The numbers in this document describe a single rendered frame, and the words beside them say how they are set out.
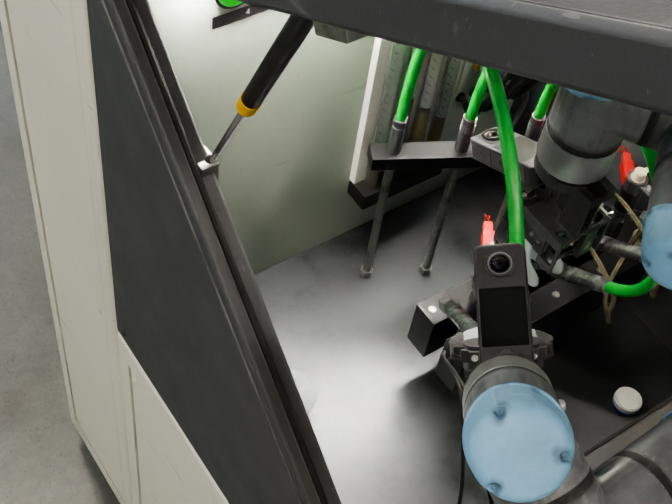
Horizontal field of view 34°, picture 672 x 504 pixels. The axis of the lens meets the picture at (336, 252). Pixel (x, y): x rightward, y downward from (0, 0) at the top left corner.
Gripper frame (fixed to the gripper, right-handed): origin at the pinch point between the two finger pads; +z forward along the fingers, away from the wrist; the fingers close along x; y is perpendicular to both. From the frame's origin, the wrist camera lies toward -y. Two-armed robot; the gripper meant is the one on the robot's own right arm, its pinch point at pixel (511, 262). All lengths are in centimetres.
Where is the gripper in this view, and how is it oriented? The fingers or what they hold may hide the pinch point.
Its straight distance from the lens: 128.1
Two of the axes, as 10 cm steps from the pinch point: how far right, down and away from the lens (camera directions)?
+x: 8.2, -4.0, 4.1
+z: -1.1, 6.0, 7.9
